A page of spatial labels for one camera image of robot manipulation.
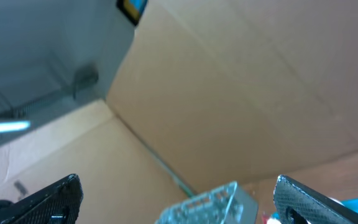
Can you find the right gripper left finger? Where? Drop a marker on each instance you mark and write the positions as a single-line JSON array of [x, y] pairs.
[[58, 202]]

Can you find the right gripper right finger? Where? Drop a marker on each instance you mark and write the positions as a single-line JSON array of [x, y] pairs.
[[297, 203]]

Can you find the grey plastic dishwasher rack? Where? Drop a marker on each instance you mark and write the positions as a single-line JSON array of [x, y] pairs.
[[227, 204]]

